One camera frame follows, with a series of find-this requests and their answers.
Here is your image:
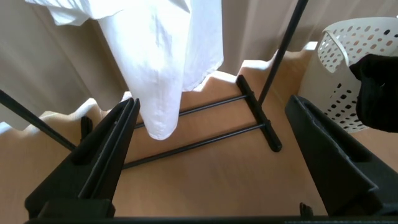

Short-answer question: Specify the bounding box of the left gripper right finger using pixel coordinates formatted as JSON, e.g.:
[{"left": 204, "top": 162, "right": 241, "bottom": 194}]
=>
[{"left": 284, "top": 93, "right": 398, "bottom": 217}]

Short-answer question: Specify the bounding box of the white printed t-shirt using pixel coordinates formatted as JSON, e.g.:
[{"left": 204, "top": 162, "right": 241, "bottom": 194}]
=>
[{"left": 24, "top": 0, "right": 225, "bottom": 142}]

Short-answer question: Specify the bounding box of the white laundry basket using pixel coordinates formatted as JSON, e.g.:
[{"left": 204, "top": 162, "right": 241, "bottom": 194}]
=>
[{"left": 297, "top": 16, "right": 398, "bottom": 134}]

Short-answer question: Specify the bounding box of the beige curtain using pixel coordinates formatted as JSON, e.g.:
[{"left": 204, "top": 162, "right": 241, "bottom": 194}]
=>
[{"left": 0, "top": 0, "right": 398, "bottom": 131}]

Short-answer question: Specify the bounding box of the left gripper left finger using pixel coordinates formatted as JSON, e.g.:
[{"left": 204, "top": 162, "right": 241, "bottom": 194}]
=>
[{"left": 24, "top": 97, "right": 141, "bottom": 218}]

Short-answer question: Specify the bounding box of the black garment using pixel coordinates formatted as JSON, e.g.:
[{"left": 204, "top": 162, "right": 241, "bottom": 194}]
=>
[{"left": 348, "top": 53, "right": 398, "bottom": 134}]

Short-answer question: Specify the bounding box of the black clothes rack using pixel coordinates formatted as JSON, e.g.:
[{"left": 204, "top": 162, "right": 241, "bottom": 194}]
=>
[{"left": 0, "top": 0, "right": 310, "bottom": 170}]

